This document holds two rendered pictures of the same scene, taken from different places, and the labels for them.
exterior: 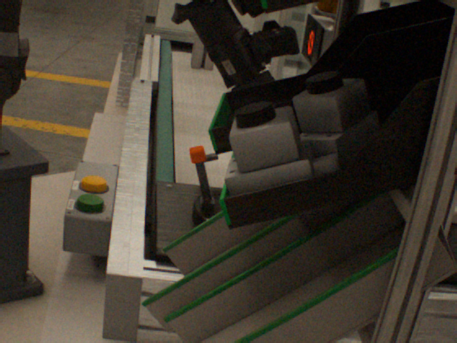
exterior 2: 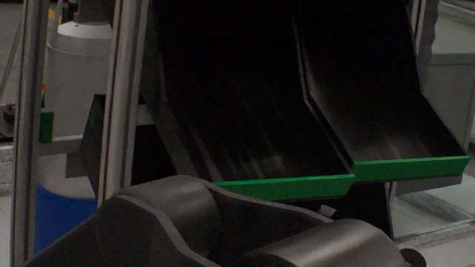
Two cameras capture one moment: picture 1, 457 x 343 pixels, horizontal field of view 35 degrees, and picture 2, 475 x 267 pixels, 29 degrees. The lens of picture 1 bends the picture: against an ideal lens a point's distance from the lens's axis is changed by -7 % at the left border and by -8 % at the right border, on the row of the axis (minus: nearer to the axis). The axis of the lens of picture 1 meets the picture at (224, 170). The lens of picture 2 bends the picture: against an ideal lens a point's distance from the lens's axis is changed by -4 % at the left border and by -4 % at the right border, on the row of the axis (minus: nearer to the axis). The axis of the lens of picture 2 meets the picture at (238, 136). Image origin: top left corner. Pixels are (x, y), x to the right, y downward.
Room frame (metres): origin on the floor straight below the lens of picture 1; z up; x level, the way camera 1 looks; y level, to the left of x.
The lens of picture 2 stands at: (1.11, 0.56, 1.59)
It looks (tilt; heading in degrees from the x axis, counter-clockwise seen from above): 16 degrees down; 238
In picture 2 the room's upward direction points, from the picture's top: 7 degrees clockwise
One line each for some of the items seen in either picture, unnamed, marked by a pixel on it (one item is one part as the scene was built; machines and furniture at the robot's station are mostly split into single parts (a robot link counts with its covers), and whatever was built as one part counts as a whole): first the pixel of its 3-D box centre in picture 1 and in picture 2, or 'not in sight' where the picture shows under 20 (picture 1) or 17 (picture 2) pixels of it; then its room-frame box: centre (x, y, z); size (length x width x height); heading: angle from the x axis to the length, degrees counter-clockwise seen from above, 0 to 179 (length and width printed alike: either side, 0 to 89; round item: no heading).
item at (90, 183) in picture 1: (94, 186); not in sight; (1.06, 0.19, 0.96); 0.04 x 0.04 x 0.02
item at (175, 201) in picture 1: (241, 229); not in sight; (1.00, -0.04, 0.96); 0.24 x 0.24 x 0.02; 8
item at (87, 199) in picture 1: (90, 205); not in sight; (0.99, 0.18, 0.96); 0.04 x 0.04 x 0.02
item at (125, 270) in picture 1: (135, 172); not in sight; (1.25, 0.15, 0.91); 0.89 x 0.06 x 0.11; 8
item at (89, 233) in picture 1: (92, 205); not in sight; (1.06, 0.19, 0.93); 0.21 x 0.07 x 0.06; 8
